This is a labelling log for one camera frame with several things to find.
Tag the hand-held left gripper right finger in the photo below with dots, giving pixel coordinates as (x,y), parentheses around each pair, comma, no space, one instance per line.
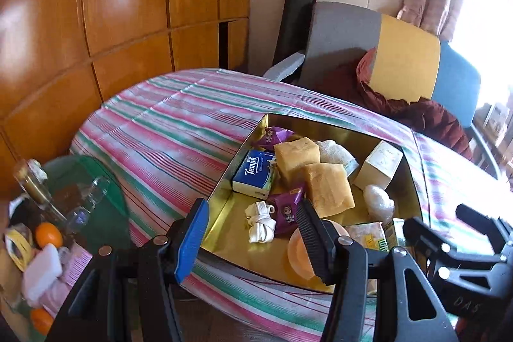
(316,246)

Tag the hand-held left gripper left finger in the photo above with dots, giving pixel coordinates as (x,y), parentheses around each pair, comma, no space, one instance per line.
(192,242)

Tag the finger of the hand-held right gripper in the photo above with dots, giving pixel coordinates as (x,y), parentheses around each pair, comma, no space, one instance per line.
(425,240)
(489,226)

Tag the peach round puff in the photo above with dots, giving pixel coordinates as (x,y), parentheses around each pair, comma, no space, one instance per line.
(297,258)

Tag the green box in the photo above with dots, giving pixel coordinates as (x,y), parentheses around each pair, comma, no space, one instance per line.
(394,236)

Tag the purple snack packet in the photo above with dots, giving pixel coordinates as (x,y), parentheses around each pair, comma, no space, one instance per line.
(286,209)
(272,135)

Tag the yellow green snack packet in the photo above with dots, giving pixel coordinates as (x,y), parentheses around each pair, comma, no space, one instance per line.
(366,236)

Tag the gold tin box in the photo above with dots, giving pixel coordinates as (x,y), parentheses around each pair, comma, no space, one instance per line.
(236,213)

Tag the white netted ball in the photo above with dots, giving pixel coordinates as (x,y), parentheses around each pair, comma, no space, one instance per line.
(378,201)

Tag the yellow sponge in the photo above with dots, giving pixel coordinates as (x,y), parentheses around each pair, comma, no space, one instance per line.
(328,185)
(296,157)

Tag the white box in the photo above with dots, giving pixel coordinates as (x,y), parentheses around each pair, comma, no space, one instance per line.
(378,165)

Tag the blue tissue pack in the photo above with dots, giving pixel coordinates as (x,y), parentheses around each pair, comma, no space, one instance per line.
(252,175)

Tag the white loofah cloth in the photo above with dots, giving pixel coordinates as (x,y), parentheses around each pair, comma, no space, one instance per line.
(334,153)

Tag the green glass side table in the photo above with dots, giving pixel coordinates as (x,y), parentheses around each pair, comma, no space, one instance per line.
(112,205)

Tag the wooden side table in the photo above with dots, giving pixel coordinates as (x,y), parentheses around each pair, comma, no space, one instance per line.
(497,125)

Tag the pink striped cloth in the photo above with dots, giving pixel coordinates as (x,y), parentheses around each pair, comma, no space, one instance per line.
(78,266)

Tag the eyeglasses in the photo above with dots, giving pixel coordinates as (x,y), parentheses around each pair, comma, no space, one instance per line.
(78,217)

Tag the maroon jacket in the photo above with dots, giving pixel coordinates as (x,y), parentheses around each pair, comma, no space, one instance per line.
(433,121)

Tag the striped tablecloth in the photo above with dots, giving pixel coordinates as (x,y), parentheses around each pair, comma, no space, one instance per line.
(160,125)

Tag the orange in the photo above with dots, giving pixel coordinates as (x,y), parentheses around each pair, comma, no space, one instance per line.
(49,234)
(42,320)

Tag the white rectangular block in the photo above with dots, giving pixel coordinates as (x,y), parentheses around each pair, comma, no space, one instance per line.
(42,274)

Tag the glass bottle with gold cap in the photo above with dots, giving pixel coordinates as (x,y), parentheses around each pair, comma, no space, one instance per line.
(34,181)

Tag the yellow tape roll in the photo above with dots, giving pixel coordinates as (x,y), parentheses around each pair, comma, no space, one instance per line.
(18,246)

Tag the window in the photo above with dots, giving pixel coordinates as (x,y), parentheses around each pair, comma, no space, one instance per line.
(489,45)

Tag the grey yellow blue sofa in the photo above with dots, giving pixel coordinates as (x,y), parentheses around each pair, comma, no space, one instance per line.
(404,57)

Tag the brown paper bag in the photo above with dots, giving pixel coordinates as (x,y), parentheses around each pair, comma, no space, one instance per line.
(8,278)

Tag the black rolled mat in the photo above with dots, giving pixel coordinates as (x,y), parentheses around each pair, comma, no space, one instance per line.
(294,21)

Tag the wooden wardrobe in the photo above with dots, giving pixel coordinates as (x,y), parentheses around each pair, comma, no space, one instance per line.
(120,5)

